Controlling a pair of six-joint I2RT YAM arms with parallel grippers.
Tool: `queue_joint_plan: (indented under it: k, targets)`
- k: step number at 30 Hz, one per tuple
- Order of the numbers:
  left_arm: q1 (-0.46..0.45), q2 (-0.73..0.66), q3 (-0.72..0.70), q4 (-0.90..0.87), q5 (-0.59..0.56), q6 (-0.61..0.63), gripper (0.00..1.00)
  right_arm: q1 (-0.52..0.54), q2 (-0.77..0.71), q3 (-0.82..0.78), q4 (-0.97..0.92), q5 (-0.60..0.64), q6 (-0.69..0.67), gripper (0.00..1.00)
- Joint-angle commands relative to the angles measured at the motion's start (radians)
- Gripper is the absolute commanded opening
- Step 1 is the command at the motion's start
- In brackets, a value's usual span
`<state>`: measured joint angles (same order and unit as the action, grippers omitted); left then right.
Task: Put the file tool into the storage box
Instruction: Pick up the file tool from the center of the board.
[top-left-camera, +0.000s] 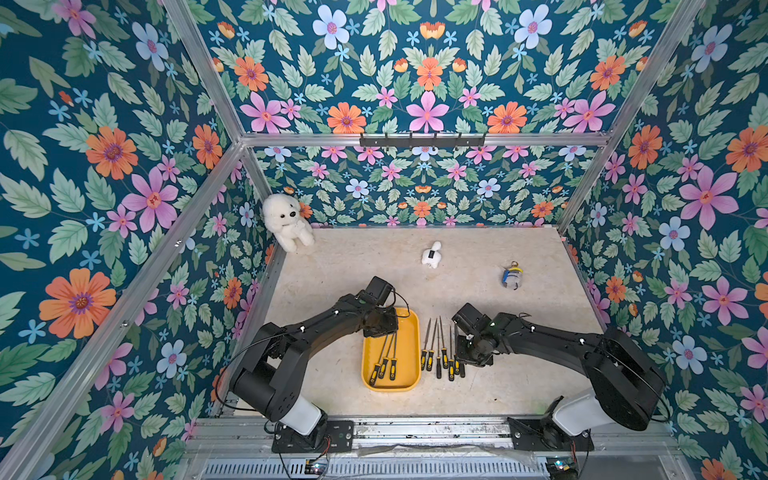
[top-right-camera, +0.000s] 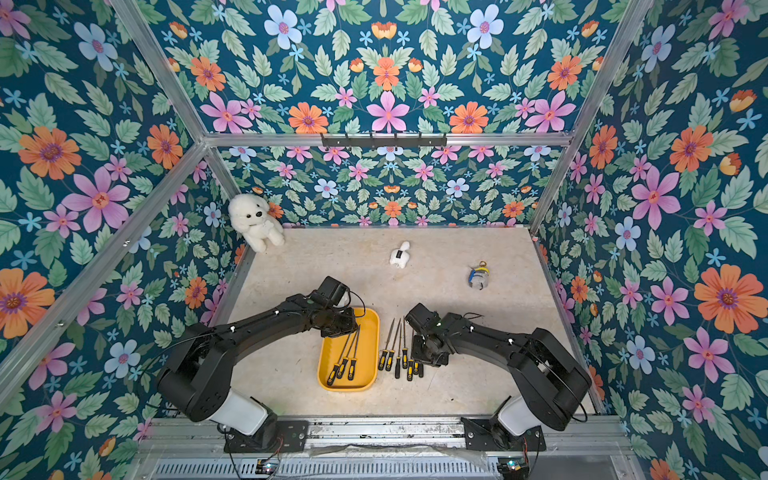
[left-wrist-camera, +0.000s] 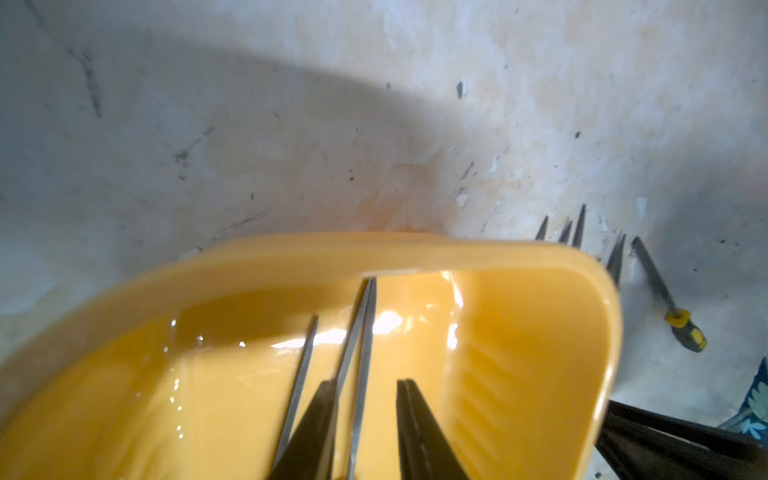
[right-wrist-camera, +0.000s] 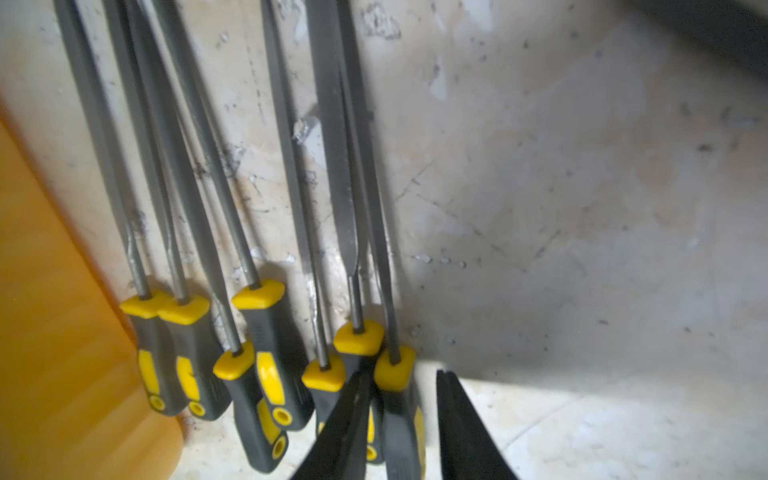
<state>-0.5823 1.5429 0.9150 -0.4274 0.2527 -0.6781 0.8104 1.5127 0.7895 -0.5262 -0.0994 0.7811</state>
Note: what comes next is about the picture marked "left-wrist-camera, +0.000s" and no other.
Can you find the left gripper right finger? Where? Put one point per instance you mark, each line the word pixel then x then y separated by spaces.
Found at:
pixel 424 452

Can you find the yellow plastic storage tray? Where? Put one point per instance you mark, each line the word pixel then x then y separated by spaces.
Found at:
pixel 198 369

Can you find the file tool five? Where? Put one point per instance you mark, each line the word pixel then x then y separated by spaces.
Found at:
pixel 686 332

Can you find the file tool two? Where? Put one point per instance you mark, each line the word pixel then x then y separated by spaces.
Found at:
pixel 565 233

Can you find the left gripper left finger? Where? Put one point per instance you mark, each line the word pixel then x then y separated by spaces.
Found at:
pixel 310 451

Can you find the file tool nine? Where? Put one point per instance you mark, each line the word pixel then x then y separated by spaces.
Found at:
pixel 353 333

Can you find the file tool four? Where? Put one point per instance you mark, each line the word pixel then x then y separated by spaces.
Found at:
pixel 615 260

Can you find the file tool one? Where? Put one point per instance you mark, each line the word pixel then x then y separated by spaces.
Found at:
pixel 541 233

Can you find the file tool ten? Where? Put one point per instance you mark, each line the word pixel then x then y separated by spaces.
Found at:
pixel 296 392

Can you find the file tool three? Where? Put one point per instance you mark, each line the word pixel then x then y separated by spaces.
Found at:
pixel 579 229

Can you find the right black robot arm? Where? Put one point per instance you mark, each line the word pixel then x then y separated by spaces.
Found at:
pixel 639 444

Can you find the file tool eight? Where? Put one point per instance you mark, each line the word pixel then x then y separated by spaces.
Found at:
pixel 369 313

